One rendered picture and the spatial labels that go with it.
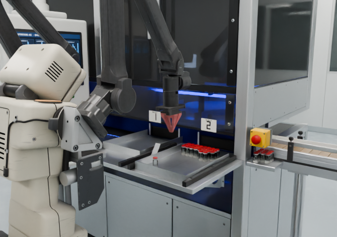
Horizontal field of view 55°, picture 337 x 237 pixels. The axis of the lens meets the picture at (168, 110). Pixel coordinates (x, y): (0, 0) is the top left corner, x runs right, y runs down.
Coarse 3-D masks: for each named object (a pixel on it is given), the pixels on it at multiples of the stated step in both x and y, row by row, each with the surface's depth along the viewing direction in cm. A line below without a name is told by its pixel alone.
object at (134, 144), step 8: (128, 136) 179; (136, 136) 184; (144, 136) 188; (152, 136) 188; (104, 144) 165; (112, 144) 161; (120, 144) 172; (128, 144) 172; (136, 144) 172; (144, 144) 172; (152, 144) 172; (160, 144) 161; (120, 152) 158; (128, 152) 154; (136, 152) 151; (144, 152) 152
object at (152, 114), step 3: (150, 111) 177; (153, 111) 175; (156, 111) 174; (150, 114) 177; (153, 114) 176; (156, 114) 174; (159, 114) 173; (150, 117) 177; (153, 117) 176; (156, 117) 175; (159, 117) 173; (150, 120) 178; (153, 120) 176; (156, 120) 175; (159, 120) 174
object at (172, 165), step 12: (180, 144) 160; (156, 156) 146; (168, 156) 152; (180, 156) 152; (228, 156) 146; (144, 168) 132; (156, 168) 128; (168, 168) 136; (180, 168) 136; (192, 168) 136; (204, 168) 130; (180, 180) 121
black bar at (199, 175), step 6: (234, 156) 146; (222, 162) 138; (228, 162) 142; (210, 168) 131; (216, 168) 134; (198, 174) 124; (204, 174) 127; (186, 180) 119; (192, 180) 120; (186, 186) 117
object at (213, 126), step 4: (204, 120) 156; (208, 120) 154; (212, 120) 153; (216, 120) 152; (204, 124) 156; (208, 124) 155; (212, 124) 153; (216, 124) 152; (204, 128) 156; (212, 128) 154
